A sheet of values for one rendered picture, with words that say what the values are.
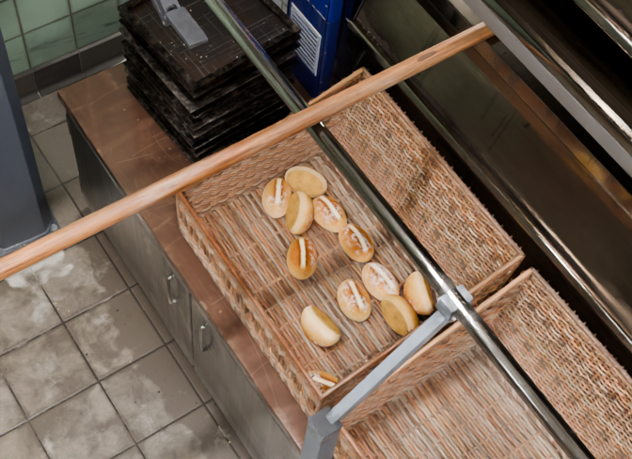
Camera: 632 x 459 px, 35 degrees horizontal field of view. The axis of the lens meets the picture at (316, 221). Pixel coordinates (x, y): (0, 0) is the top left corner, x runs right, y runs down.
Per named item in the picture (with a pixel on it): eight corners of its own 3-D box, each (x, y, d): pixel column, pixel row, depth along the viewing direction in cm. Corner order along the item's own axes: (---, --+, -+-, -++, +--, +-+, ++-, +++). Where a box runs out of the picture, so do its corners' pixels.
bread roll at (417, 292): (431, 306, 211) (406, 314, 213) (438, 316, 217) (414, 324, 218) (418, 263, 216) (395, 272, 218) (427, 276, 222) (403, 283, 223)
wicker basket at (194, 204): (350, 135, 242) (365, 60, 219) (498, 317, 220) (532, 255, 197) (172, 226, 225) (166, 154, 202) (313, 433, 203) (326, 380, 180)
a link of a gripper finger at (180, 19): (165, 13, 146) (165, 17, 146) (189, 46, 143) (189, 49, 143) (183, 6, 147) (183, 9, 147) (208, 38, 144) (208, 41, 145)
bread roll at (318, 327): (336, 337, 206) (318, 356, 207) (348, 335, 212) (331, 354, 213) (303, 302, 209) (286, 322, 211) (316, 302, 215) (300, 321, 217)
